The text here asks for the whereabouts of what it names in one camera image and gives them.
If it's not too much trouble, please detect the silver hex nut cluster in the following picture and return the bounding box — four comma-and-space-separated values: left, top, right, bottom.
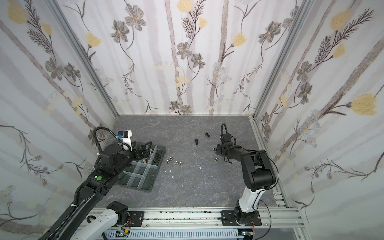
166, 157, 183, 166

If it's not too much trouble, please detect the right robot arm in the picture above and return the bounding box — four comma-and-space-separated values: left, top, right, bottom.
215, 133, 278, 226

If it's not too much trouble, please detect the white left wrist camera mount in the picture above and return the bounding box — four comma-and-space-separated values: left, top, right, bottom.
118, 130, 132, 152

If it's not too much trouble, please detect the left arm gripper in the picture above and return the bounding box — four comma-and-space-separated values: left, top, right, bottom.
112, 139, 152, 177

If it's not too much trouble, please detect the black corrugated cable conduit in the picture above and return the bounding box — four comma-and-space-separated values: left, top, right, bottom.
92, 126, 119, 157

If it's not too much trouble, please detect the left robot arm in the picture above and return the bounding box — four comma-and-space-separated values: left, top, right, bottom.
40, 142, 152, 240

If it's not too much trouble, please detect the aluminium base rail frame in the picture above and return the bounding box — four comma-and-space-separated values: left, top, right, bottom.
56, 191, 304, 240

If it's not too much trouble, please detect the green compartment organizer box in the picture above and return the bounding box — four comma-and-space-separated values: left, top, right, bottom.
117, 145, 166, 193

